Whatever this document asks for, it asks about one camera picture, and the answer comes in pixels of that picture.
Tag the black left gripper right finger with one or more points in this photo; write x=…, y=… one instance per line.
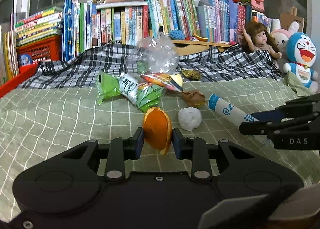
x=227, y=179

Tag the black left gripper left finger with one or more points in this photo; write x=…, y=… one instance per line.
x=69, y=181

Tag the white blue tube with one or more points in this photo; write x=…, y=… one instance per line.
x=228, y=111

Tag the white tissue ball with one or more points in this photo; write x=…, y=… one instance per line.
x=189, y=118

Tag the orange peel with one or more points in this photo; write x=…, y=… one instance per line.
x=157, y=129

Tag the green snack wrapper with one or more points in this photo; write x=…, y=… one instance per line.
x=148, y=96
x=108, y=86

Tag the red crate under books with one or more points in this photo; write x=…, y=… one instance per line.
x=46, y=49

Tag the stack of flat books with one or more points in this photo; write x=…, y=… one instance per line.
x=43, y=24

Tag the green checked bed sheet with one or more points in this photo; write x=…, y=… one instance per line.
x=37, y=124

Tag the blue Doraemon plush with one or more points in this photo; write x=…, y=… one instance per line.
x=301, y=54

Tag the brown crumpled wrapper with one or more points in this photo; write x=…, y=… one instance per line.
x=193, y=98

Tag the pink white bunny plush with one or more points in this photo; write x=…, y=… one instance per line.
x=281, y=36

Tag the brown haired doll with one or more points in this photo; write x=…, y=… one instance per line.
x=256, y=37

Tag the yellow foil wrapper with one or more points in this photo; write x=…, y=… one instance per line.
x=192, y=75

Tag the black white plaid blanket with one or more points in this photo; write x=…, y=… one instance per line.
x=231, y=65

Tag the orange striped snack wrapper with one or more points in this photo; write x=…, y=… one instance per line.
x=170, y=82

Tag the left upright book row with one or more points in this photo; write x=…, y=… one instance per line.
x=9, y=61

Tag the upright book row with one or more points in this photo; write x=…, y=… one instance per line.
x=216, y=21
x=95, y=23
x=9, y=61

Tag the right upright book row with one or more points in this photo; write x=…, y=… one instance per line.
x=216, y=21

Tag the wooden drawer organizer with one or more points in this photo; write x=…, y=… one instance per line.
x=188, y=47

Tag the clear crumpled plastic bag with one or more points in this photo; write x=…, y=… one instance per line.
x=152, y=55

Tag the blue yarn ball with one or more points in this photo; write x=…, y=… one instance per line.
x=177, y=35

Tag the middle upright book row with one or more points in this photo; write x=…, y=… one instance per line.
x=95, y=23

